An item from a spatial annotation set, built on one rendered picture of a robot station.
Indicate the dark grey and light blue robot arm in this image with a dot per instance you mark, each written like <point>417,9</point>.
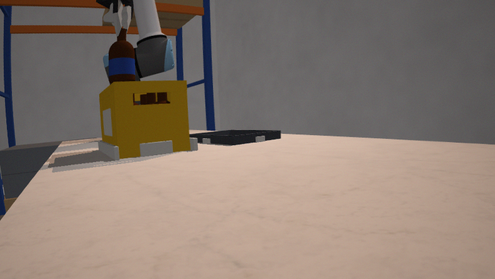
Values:
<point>154,53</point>

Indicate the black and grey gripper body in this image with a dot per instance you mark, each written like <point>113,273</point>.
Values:
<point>107,3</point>

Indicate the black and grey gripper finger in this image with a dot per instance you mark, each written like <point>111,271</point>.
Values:
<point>114,15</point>
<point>127,14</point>

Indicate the yellow crate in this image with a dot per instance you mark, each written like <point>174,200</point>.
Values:
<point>126,125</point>

